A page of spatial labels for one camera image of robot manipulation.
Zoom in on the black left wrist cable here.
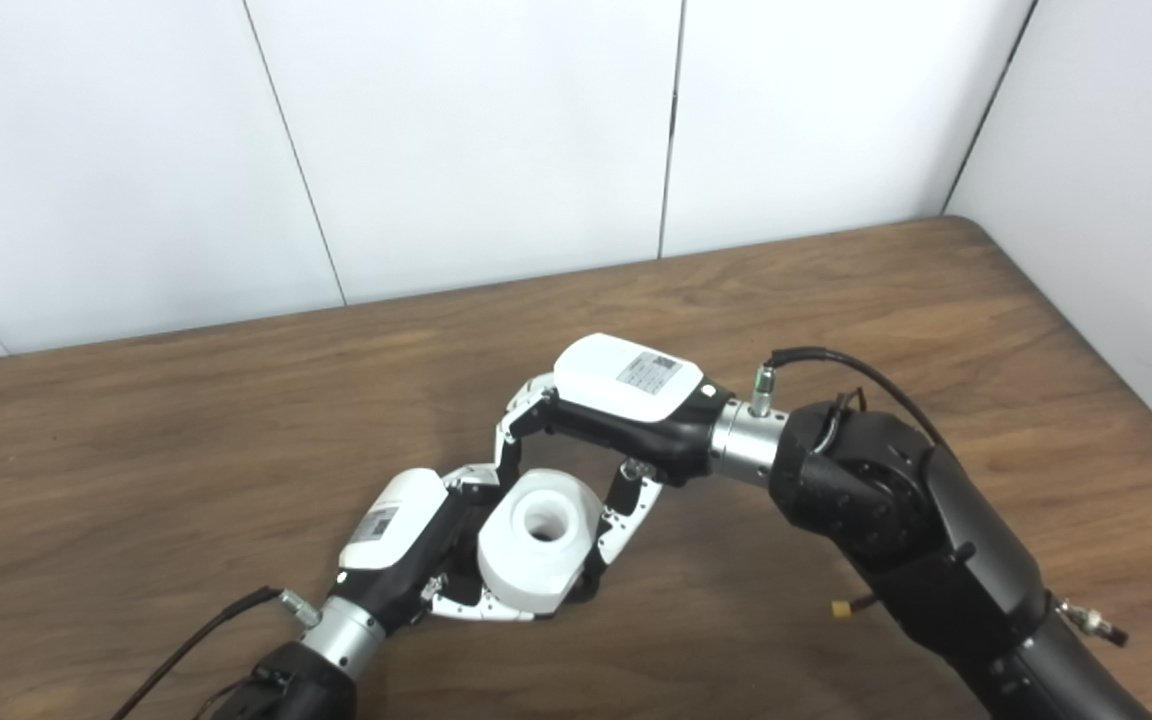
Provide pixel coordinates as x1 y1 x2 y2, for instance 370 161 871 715
111 586 322 720

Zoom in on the round white plastic piece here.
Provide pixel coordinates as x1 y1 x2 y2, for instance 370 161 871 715
477 468 603 614

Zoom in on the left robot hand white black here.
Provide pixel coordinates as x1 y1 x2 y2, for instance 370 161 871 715
326 460 562 638

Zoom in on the silver arm cable connector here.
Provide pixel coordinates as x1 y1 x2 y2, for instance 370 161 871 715
1056 598 1129 646

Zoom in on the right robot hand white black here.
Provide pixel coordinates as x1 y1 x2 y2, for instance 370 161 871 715
492 333 737 603

